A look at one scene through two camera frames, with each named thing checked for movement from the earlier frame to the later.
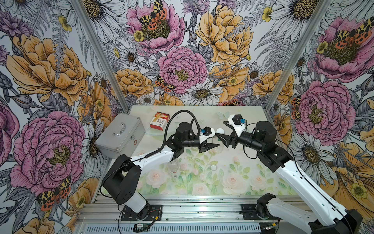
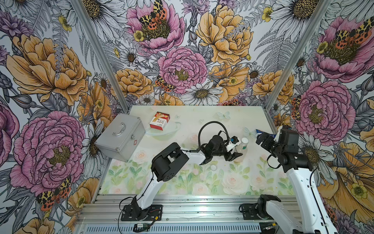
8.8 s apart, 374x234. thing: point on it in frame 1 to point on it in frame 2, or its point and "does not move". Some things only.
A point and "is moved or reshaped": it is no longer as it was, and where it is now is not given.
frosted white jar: [220, 130] is moved or reshaped
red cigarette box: [159, 121] does not move
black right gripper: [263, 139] to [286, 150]
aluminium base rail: [183, 215] does not move
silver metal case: [121, 136] does not move
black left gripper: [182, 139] to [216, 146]
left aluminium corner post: [101, 55] does not move
